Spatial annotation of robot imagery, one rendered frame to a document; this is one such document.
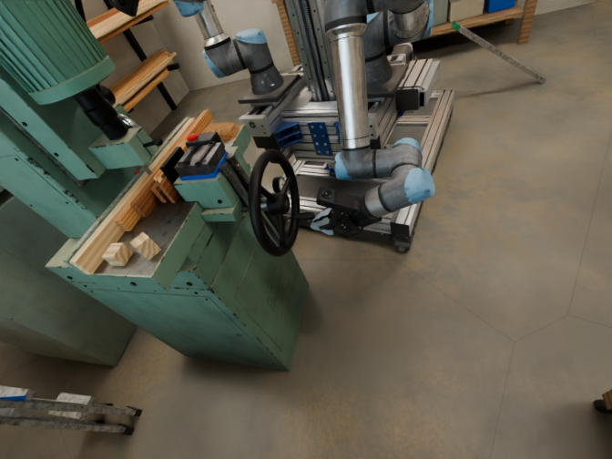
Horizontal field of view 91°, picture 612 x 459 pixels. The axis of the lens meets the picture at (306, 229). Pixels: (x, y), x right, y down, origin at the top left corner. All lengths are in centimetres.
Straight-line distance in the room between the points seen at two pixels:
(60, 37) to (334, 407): 135
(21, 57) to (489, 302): 163
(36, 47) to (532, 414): 164
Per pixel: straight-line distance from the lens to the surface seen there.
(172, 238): 76
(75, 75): 80
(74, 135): 95
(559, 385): 147
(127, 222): 88
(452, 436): 135
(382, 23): 120
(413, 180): 71
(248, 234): 103
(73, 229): 120
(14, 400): 144
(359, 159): 80
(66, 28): 81
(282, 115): 148
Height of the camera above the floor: 133
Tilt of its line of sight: 45 degrees down
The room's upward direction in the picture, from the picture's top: 22 degrees counter-clockwise
